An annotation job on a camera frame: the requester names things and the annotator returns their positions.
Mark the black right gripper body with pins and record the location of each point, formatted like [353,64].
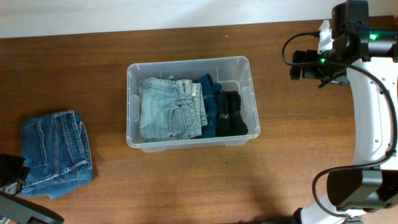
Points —
[325,66]

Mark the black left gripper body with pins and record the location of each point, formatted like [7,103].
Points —
[11,171]

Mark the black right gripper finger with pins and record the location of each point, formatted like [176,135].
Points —
[296,73]
[298,57]

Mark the dark blue jeans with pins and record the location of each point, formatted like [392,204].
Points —
[57,152]

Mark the black garment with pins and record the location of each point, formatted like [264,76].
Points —
[229,120]

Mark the teal taped garment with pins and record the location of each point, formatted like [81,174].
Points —
[209,90]

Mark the light blue jeans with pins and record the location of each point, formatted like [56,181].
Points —
[171,110]

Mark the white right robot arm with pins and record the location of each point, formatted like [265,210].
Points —
[351,52]

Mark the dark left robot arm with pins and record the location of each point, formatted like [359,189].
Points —
[14,208]

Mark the clear plastic storage bin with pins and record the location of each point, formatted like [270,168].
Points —
[233,73]

